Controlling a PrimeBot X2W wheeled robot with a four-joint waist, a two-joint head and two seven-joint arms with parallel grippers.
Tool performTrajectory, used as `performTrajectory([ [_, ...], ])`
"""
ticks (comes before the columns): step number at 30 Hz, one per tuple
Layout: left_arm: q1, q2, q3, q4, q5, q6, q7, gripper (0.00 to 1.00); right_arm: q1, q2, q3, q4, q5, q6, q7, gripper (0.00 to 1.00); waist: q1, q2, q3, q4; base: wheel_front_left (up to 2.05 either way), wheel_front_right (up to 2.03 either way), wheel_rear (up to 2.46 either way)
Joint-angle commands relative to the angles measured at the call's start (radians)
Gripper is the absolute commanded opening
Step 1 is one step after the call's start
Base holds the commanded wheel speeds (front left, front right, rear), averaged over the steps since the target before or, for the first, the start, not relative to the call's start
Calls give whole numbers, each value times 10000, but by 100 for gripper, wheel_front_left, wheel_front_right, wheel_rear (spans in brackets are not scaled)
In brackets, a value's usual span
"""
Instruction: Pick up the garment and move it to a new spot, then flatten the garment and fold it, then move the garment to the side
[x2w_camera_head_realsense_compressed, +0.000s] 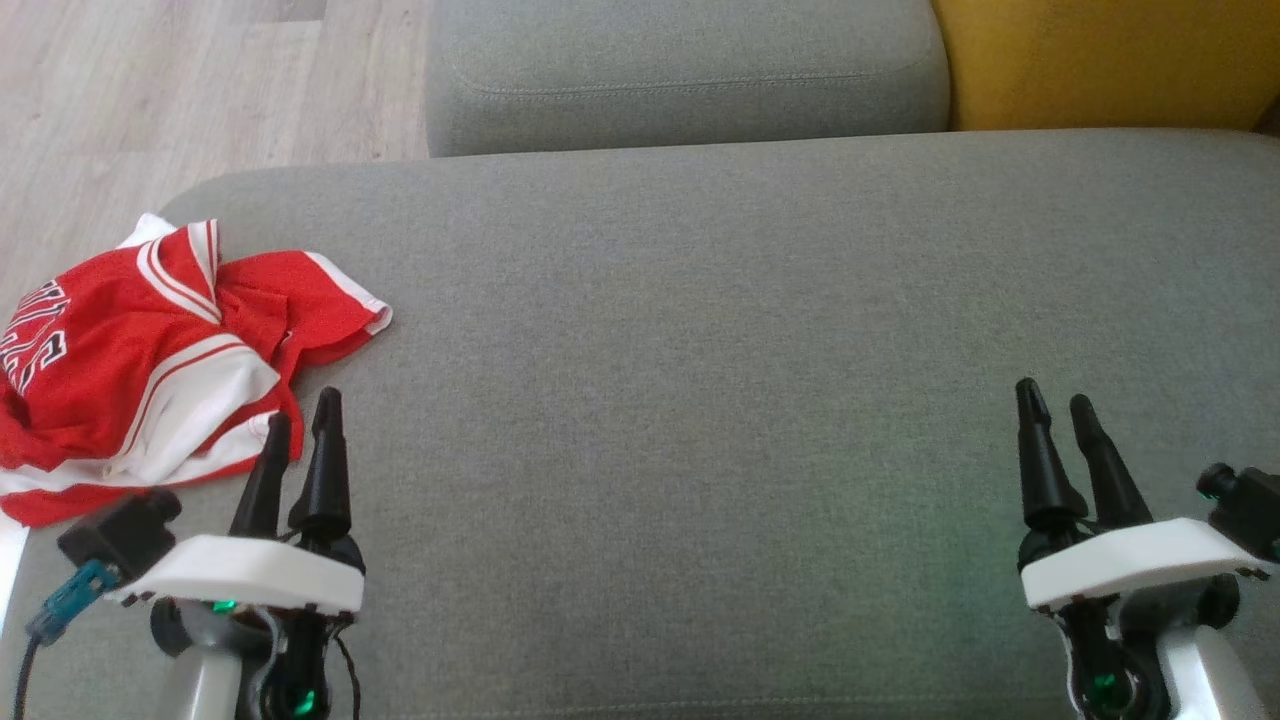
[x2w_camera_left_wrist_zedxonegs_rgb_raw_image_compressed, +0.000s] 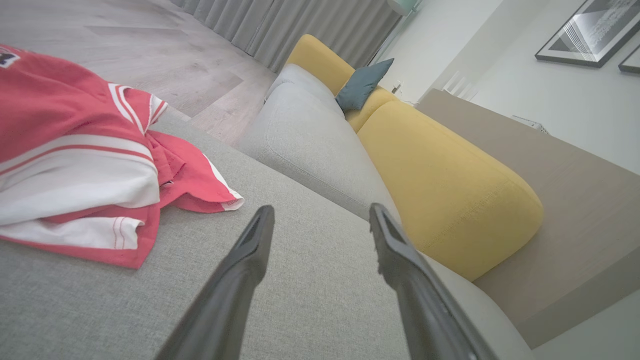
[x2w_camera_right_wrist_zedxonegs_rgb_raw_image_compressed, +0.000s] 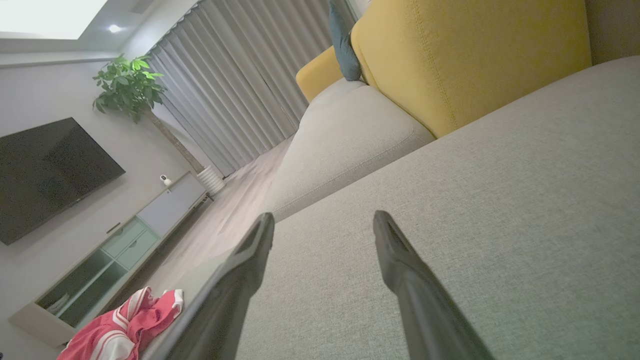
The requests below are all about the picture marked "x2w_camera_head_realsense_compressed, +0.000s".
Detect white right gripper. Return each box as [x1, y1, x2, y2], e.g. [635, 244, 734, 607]
[1015, 378, 1274, 612]

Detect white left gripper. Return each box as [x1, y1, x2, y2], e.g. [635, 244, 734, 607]
[105, 388, 367, 614]

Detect red Bulls 23 jersey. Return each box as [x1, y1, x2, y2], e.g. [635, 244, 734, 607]
[0, 212, 306, 529]

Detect large grey sofa seat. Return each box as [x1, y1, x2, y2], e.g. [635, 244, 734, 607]
[0, 128, 1280, 720]

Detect large yellow sofa back cushion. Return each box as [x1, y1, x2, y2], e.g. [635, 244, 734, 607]
[930, 0, 1280, 134]

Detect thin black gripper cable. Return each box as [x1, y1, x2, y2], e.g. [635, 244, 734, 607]
[333, 622, 365, 720]

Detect black cable with teal connector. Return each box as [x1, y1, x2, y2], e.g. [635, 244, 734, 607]
[8, 558, 123, 720]

